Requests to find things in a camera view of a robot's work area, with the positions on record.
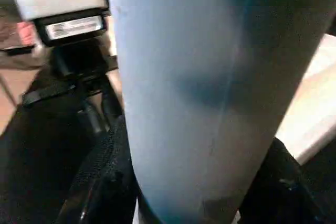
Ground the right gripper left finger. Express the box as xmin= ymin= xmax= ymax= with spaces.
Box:
xmin=55 ymin=115 xmax=140 ymax=224

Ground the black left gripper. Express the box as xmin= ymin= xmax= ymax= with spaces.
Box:
xmin=22 ymin=36 xmax=124 ymax=136

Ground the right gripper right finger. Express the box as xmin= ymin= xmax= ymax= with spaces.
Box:
xmin=237 ymin=137 xmax=336 ymax=224

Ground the white plastic table leg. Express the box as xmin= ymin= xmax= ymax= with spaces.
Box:
xmin=105 ymin=0 xmax=336 ymax=224

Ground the black mat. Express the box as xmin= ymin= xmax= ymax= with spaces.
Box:
xmin=0 ymin=93 xmax=336 ymax=224

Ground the white plastic table top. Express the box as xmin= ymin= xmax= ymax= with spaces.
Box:
xmin=275 ymin=33 xmax=336 ymax=166

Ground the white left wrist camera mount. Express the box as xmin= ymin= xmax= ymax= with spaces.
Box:
xmin=15 ymin=0 xmax=110 ymax=46

